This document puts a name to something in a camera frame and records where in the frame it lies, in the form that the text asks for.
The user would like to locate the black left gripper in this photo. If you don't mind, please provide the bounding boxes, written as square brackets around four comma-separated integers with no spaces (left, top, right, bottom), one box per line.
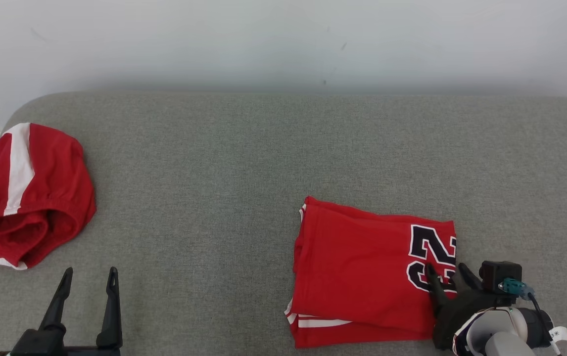
[40,267,123,356]

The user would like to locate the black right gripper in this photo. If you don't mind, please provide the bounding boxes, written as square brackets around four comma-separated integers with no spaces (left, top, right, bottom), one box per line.
[425,263,504,351]

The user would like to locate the red basketball jersey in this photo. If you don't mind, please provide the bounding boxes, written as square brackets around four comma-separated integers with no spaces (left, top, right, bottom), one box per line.
[284,196,457,349]

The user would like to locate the red shorts with white stripe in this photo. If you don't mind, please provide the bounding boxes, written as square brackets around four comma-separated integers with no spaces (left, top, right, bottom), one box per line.
[0,123,97,270]

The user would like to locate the teal cable connector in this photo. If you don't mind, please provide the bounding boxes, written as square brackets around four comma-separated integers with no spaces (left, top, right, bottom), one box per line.
[499,278,530,300]

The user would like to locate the thin black cable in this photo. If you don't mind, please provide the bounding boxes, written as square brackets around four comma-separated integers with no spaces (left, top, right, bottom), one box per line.
[526,292,564,356]

